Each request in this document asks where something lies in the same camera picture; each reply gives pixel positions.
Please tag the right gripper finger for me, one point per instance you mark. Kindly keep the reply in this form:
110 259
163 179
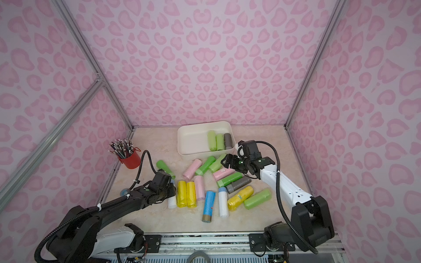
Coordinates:
239 167
230 161

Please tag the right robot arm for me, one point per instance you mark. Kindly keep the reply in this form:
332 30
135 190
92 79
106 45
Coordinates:
307 221

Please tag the white plastic storage box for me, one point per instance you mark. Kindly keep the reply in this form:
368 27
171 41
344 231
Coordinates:
192 140

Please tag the blue tape roll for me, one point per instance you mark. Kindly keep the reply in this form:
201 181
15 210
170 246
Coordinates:
124 192

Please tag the grey roll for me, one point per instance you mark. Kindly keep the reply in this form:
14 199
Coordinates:
228 141
236 185

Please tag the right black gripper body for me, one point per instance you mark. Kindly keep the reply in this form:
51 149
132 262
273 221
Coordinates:
237 163

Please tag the light green roll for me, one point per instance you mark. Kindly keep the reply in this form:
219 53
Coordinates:
212 141
216 165

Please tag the yellow roll with label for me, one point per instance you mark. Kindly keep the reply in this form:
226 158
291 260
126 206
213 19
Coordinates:
235 201

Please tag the yellow roll left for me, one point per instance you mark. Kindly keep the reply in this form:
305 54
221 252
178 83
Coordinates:
181 194

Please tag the bundle of pens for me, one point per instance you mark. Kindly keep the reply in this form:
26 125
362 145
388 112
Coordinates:
122 148

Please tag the pink roll upper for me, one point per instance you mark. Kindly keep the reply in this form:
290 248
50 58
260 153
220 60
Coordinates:
191 170

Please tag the pink roll lower middle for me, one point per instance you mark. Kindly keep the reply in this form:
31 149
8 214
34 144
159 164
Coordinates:
199 188

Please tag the dark green roll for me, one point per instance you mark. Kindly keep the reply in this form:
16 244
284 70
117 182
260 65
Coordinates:
161 165

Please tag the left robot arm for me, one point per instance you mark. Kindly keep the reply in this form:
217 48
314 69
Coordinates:
78 237

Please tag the yellow roll right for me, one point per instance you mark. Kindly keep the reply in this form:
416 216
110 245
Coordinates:
191 195

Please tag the red pen holder cup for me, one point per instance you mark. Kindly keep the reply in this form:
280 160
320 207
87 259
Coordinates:
133 161

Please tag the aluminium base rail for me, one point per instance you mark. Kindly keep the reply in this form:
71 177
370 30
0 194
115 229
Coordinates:
202 247

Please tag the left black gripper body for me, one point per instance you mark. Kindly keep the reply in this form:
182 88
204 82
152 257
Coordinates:
169 189

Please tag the pink roll with label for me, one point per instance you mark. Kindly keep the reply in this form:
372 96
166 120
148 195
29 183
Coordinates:
222 173

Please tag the white roll blue cap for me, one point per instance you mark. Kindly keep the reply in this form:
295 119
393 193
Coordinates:
223 202
172 202

